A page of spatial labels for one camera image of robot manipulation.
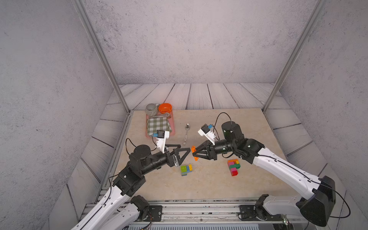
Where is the blue long lego brick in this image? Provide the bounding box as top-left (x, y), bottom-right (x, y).
top-left (181, 166), bottom-right (191, 176)

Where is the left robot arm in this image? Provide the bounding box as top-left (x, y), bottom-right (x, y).
top-left (74, 145), bottom-right (192, 230)

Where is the orange bowl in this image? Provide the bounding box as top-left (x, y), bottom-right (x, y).
top-left (158, 103), bottom-right (173, 114)

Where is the metal spoon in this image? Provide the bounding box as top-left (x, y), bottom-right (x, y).
top-left (183, 123), bottom-right (190, 145)

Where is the aluminium frame post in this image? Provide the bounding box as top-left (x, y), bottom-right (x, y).
top-left (262, 0), bottom-right (328, 113)
top-left (71, 0), bottom-right (130, 114)

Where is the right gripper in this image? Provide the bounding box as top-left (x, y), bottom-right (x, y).
top-left (193, 139), bottom-right (237, 162)

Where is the metal utensil on tray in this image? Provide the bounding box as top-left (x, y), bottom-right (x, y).
top-left (149, 113), bottom-right (171, 119)

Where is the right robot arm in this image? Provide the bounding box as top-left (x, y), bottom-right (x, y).
top-left (192, 121), bottom-right (339, 227)

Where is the dark green lego brick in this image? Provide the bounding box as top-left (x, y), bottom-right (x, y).
top-left (229, 164), bottom-right (240, 169)

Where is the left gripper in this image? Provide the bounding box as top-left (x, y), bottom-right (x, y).
top-left (139, 144), bottom-right (189, 177)

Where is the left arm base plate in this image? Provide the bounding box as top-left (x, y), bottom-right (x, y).
top-left (138, 205), bottom-right (163, 222)

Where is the right aluminium frame post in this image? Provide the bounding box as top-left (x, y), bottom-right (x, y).
top-left (262, 0), bottom-right (328, 113)

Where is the striped grey mug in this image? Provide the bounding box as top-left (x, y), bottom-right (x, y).
top-left (145, 103), bottom-right (160, 117)

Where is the aluminium front rail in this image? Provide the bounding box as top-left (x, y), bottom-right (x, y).
top-left (75, 199), bottom-right (331, 230)

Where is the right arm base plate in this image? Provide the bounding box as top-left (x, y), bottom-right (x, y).
top-left (238, 205), bottom-right (282, 221)

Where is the green checkered cloth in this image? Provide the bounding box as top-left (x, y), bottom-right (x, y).
top-left (146, 118), bottom-right (172, 136)

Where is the left aluminium frame post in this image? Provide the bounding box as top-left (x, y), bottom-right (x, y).
top-left (71, 0), bottom-right (130, 114)

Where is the pink tray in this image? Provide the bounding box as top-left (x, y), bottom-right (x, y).
top-left (145, 112), bottom-right (175, 138)

